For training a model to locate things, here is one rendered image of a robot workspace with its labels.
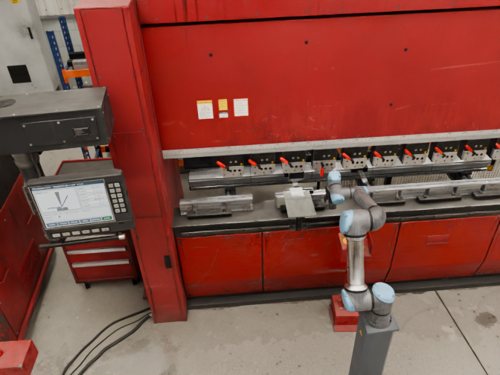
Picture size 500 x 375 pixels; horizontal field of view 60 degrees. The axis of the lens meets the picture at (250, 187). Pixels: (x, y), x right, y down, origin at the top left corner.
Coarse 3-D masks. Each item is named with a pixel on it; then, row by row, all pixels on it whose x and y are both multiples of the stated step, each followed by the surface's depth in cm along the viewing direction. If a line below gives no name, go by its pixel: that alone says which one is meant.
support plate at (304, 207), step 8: (288, 192) 295; (304, 192) 294; (288, 200) 288; (296, 200) 287; (304, 200) 287; (288, 208) 280; (296, 208) 280; (304, 208) 280; (312, 208) 280; (288, 216) 275; (296, 216) 274; (304, 216) 274; (312, 216) 275
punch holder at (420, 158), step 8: (408, 144) 277; (416, 144) 277; (424, 144) 277; (400, 152) 288; (416, 152) 280; (424, 152) 281; (400, 160) 289; (408, 160) 283; (416, 160) 284; (424, 160) 284
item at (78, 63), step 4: (72, 52) 403; (76, 52) 403; (80, 52) 404; (72, 56) 402; (76, 56) 402; (80, 56) 403; (84, 56) 403; (68, 60) 393; (72, 60) 394; (76, 60) 385; (80, 60) 385; (84, 60) 385; (68, 64) 391; (72, 64) 392; (76, 64) 384; (80, 64) 385; (84, 64) 385; (76, 68) 386; (80, 68) 387
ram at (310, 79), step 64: (192, 64) 236; (256, 64) 239; (320, 64) 241; (384, 64) 244; (448, 64) 247; (192, 128) 259; (256, 128) 262; (320, 128) 265; (384, 128) 268; (448, 128) 272
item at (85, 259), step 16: (64, 160) 338; (80, 160) 338; (96, 160) 339; (112, 240) 327; (128, 240) 329; (80, 256) 334; (96, 256) 335; (112, 256) 336; (128, 256) 338; (80, 272) 344; (96, 272) 346; (112, 272) 347; (128, 272) 348
